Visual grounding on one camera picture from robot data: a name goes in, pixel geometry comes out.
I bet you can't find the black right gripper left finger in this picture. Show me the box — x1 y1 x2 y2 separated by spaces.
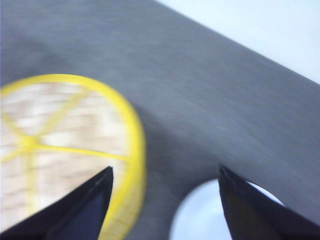
0 167 114 240

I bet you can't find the white plate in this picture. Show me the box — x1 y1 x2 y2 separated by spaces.
168 178 287 240

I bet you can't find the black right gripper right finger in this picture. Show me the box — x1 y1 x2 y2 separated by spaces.
218 165 320 240

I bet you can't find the woven bamboo steamer lid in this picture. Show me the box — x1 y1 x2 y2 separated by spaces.
0 74 146 240

